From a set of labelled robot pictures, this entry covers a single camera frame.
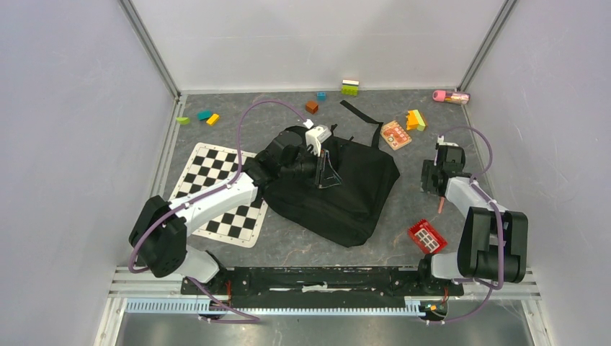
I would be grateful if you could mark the black white chessboard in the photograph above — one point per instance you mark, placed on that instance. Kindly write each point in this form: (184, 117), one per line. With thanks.
(203, 181)

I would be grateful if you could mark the pink capped marker tube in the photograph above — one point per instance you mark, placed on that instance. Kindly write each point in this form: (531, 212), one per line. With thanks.
(452, 97)

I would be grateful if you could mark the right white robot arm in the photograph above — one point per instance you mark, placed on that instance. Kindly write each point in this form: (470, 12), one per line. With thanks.
(493, 244)

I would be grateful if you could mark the black student backpack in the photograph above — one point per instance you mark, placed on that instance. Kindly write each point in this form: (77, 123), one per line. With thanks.
(346, 214)

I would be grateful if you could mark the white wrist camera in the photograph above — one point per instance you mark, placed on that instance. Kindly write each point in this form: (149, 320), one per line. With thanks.
(315, 136)
(442, 142)

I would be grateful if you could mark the teal block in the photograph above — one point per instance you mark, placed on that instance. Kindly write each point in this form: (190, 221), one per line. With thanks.
(204, 115)

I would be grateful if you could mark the red window toy brick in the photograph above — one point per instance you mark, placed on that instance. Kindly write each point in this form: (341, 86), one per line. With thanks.
(426, 237)

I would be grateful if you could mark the brown orange cube block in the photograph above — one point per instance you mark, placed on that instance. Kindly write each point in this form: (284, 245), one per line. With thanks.
(311, 107)

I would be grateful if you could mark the small orange spiral notebook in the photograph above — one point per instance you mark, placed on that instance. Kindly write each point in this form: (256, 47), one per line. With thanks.
(395, 135)

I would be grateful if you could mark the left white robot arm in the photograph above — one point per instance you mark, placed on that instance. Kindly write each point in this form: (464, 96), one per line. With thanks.
(159, 236)

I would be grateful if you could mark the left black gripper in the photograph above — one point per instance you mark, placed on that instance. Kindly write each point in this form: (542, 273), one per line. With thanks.
(324, 175)

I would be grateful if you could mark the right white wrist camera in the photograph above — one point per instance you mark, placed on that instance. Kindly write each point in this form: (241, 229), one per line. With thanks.
(442, 142)

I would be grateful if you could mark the orange green block stack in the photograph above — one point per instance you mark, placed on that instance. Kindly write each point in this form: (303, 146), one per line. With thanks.
(415, 121)

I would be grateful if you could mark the yellow orange block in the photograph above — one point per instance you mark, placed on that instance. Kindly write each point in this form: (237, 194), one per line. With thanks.
(213, 119)

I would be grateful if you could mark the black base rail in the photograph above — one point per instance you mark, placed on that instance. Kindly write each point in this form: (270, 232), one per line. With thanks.
(327, 288)

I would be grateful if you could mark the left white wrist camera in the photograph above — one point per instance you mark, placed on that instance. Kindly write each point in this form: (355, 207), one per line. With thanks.
(315, 136)

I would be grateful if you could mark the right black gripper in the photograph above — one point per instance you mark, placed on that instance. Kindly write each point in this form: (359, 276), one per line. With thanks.
(429, 168)

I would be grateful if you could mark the green white block stack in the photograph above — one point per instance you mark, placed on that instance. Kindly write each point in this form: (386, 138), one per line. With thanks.
(350, 87)

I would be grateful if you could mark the green half round block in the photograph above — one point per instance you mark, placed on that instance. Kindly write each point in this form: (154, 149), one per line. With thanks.
(183, 120)

